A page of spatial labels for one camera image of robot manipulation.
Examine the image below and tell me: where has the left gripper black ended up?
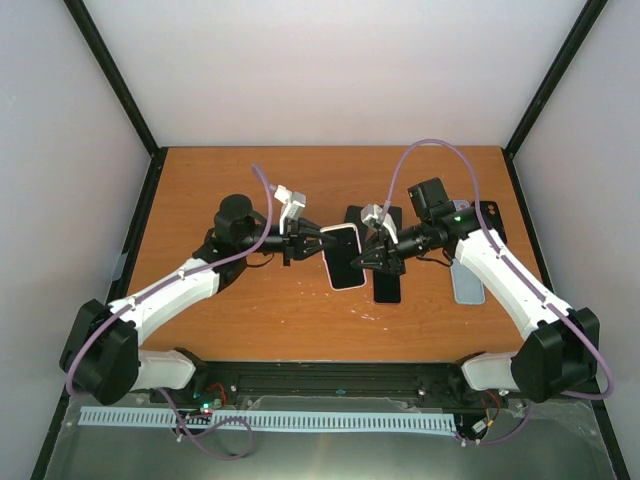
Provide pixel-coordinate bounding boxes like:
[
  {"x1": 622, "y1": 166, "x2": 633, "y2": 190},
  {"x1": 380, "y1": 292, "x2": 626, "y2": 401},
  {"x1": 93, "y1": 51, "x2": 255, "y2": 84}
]
[{"x1": 239, "y1": 218, "x2": 337, "y2": 266}]

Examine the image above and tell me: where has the beige phone case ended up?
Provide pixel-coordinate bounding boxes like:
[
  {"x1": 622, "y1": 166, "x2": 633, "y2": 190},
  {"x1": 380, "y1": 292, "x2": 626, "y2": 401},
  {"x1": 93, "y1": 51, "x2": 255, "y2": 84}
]
[{"x1": 320, "y1": 223, "x2": 366, "y2": 291}]

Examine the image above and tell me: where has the blue-edged black smartphone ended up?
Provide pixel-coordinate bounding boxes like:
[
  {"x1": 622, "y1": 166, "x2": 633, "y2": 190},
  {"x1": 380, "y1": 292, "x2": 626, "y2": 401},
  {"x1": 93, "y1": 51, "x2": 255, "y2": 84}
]
[{"x1": 345, "y1": 205, "x2": 371, "y2": 229}]

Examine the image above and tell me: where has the light blue phone case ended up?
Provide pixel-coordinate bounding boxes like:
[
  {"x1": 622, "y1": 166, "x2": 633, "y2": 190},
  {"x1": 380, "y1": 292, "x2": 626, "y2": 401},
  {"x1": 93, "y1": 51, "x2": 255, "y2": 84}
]
[{"x1": 450, "y1": 259, "x2": 486, "y2": 306}]

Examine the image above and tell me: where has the black phone case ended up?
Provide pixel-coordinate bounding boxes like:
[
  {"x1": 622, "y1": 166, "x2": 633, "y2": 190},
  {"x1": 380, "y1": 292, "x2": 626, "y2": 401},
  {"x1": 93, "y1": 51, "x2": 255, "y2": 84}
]
[{"x1": 479, "y1": 200, "x2": 508, "y2": 244}]

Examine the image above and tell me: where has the lilac phone case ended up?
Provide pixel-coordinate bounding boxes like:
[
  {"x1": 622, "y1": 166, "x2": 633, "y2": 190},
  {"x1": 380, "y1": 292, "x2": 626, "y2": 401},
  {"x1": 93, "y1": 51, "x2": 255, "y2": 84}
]
[{"x1": 453, "y1": 200, "x2": 470, "y2": 211}]

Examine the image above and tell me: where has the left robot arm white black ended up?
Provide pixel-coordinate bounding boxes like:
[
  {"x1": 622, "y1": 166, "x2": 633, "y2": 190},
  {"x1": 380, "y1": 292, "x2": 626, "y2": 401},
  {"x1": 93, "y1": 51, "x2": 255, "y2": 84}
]
[{"x1": 60, "y1": 194, "x2": 337, "y2": 405}]

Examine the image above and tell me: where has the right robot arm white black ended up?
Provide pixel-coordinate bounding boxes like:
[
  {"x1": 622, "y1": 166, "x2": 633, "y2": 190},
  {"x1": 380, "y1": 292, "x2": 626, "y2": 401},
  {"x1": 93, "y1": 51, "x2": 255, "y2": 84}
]
[{"x1": 352, "y1": 178, "x2": 600, "y2": 403}]

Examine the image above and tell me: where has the small green circuit board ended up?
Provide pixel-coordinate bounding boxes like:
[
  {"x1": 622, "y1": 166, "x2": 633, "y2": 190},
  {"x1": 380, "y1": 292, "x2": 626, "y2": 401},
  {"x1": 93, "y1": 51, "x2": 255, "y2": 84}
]
[{"x1": 199, "y1": 397, "x2": 226, "y2": 415}]

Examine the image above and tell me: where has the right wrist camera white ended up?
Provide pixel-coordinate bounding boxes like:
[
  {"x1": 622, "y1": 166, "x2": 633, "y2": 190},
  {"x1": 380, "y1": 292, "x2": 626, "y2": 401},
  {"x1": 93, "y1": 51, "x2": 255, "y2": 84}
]
[{"x1": 360, "y1": 204, "x2": 398, "y2": 244}]

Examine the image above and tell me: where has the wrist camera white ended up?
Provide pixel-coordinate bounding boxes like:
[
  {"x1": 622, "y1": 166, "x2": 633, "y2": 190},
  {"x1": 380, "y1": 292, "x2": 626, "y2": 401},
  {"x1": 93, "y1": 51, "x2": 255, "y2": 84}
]
[
  {"x1": 360, "y1": 204, "x2": 398, "y2": 244},
  {"x1": 269, "y1": 185, "x2": 307, "y2": 235}
]

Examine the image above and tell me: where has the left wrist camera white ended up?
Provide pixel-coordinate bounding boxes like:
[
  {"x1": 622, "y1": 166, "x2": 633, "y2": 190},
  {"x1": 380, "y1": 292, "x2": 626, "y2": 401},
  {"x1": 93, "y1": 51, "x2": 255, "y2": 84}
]
[{"x1": 269, "y1": 185, "x2": 307, "y2": 235}]

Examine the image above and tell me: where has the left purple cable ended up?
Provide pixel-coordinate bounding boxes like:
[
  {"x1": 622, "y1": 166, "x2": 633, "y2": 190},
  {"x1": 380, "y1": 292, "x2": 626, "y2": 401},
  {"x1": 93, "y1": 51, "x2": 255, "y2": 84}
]
[{"x1": 64, "y1": 163, "x2": 275, "y2": 459}]

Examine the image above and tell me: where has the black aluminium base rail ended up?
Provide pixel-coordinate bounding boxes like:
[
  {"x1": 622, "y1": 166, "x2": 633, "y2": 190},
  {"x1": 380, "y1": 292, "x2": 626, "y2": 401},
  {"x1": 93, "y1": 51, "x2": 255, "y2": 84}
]
[{"x1": 149, "y1": 355, "x2": 598, "y2": 410}]

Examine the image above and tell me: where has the light blue cable duct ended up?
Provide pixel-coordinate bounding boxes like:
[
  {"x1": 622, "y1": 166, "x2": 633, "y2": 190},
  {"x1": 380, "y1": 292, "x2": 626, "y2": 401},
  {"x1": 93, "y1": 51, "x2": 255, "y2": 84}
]
[{"x1": 77, "y1": 407, "x2": 456, "y2": 436}]

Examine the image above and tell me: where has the right black frame post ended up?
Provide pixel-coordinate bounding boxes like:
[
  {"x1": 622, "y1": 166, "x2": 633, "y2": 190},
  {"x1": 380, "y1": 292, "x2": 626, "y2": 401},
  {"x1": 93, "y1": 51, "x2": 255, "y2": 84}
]
[{"x1": 503, "y1": 0, "x2": 608, "y2": 161}]

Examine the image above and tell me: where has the black frame post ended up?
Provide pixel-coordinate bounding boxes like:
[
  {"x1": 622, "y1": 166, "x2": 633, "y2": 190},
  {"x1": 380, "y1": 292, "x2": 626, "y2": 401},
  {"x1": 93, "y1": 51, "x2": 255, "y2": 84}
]
[
  {"x1": 503, "y1": 0, "x2": 608, "y2": 161},
  {"x1": 63, "y1": 0, "x2": 160, "y2": 159}
]

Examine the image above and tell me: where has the left black frame post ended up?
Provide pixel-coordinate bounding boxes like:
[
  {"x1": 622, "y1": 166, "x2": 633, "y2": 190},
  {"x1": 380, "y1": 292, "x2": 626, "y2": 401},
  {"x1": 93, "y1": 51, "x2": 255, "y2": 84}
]
[{"x1": 63, "y1": 0, "x2": 160, "y2": 159}]

